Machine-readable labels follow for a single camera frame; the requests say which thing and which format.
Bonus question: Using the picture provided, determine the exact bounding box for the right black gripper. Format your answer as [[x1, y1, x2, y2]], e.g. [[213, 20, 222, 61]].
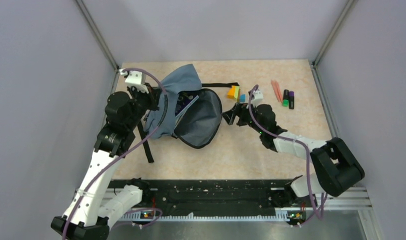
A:
[[222, 101, 265, 134]]

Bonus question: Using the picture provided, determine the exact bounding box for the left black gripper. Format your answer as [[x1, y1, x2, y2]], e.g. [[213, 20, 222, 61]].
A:
[[127, 81, 162, 130]]

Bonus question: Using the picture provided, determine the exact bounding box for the blue student backpack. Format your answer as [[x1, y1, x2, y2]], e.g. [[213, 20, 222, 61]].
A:
[[138, 64, 239, 149]]

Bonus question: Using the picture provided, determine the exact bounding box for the teal small book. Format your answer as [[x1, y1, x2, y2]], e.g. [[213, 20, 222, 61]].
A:
[[175, 91, 199, 118]]

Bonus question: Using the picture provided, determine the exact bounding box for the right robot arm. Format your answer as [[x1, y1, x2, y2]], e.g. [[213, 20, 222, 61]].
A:
[[222, 103, 365, 206]]

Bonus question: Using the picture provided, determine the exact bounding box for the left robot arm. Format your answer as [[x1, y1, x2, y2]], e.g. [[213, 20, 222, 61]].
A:
[[51, 83, 168, 240]]

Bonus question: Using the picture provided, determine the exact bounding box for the coloured sticky note stack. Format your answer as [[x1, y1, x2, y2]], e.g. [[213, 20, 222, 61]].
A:
[[226, 85, 246, 103]]

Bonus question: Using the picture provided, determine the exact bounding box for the green highlighter marker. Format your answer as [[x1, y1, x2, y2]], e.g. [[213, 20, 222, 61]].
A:
[[282, 89, 289, 107]]

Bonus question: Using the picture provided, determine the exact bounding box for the purple highlighter marker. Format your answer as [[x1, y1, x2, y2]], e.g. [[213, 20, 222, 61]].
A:
[[288, 91, 295, 110]]

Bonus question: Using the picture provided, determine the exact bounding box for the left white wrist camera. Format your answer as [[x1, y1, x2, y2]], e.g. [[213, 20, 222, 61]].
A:
[[119, 68, 149, 94]]

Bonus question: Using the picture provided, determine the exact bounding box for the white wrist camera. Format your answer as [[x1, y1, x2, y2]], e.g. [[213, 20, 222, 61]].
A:
[[119, 68, 149, 94], [250, 89, 264, 107]]

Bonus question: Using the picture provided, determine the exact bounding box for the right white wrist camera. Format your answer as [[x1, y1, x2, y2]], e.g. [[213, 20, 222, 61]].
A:
[[250, 89, 264, 107]]

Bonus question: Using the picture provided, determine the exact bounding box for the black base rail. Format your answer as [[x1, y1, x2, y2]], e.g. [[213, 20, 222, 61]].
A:
[[123, 178, 318, 220]]

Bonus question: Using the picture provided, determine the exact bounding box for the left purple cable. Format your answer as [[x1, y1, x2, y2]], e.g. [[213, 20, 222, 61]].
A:
[[62, 67, 169, 240]]

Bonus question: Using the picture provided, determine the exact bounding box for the purple cable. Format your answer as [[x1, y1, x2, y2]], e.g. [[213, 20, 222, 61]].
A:
[[62, 67, 169, 240], [248, 84, 328, 228]]

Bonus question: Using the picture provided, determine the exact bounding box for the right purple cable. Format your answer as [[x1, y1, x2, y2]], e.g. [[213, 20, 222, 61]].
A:
[[248, 84, 328, 228]]

